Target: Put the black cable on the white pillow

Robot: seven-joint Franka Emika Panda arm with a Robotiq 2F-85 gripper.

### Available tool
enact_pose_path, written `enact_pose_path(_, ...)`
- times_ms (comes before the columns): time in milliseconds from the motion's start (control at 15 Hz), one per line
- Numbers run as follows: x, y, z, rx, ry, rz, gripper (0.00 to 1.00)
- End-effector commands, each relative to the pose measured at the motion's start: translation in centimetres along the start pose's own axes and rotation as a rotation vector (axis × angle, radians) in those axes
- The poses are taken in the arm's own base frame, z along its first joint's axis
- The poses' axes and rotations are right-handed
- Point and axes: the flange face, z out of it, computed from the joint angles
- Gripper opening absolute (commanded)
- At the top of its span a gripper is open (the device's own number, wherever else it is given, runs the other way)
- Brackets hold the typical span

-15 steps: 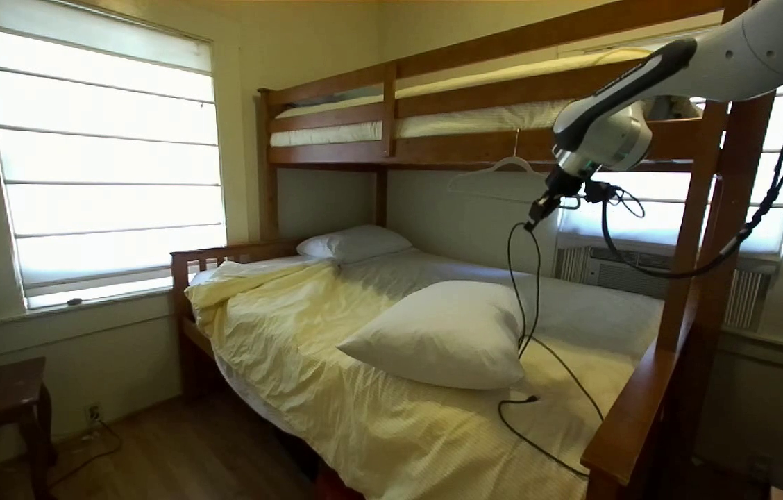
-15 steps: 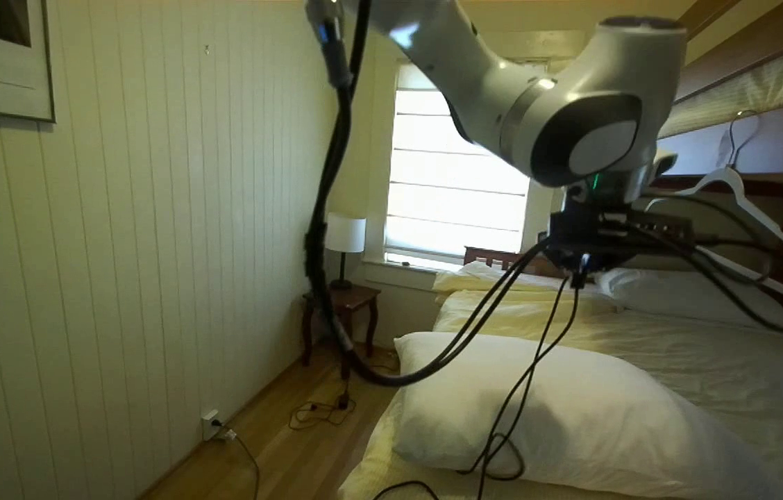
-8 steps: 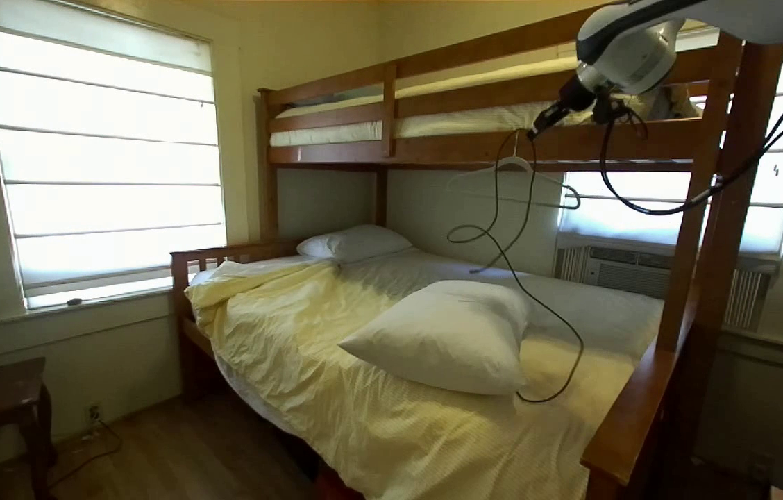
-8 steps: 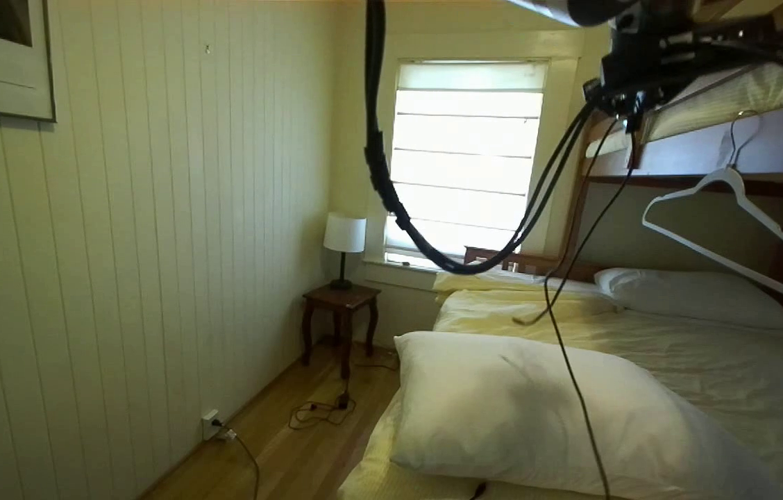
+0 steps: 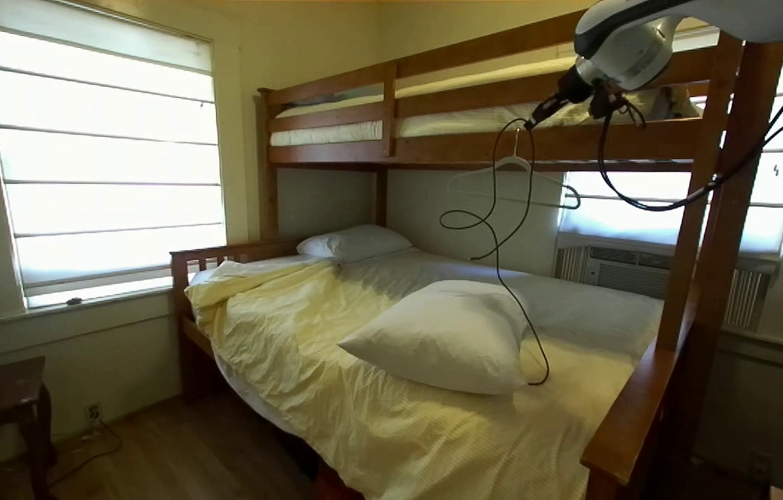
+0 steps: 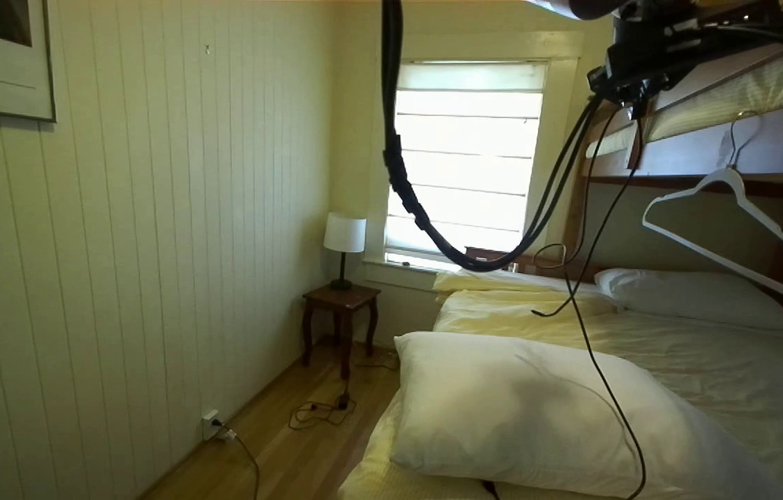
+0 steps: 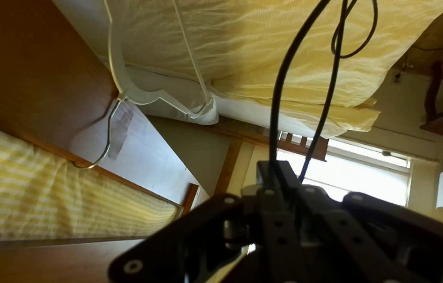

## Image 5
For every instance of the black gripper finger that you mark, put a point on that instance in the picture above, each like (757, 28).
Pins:
(543, 112)

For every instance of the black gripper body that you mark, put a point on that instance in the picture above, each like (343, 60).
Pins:
(575, 86)

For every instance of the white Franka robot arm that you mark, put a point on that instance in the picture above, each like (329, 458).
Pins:
(650, 43)

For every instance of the small white pillow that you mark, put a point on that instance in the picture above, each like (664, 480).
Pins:
(354, 242)

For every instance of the large white pillow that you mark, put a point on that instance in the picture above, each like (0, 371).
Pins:
(437, 337)

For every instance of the white clothes hanger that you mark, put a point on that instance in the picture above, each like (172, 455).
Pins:
(511, 165)

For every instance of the white window air conditioner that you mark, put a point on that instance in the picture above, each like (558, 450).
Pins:
(623, 274)

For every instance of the striped bunk mattress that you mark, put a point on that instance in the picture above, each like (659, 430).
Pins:
(326, 135)

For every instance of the window behind bunk bed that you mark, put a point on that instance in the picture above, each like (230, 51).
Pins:
(770, 222)

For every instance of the yellow striped blanket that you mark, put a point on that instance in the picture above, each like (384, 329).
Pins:
(318, 371)

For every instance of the large window with blinds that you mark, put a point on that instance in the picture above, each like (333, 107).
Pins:
(104, 155)

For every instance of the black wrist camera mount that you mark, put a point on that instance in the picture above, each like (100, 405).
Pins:
(607, 100)

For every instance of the wooden bunk bed frame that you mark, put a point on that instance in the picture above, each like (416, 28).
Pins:
(715, 232)

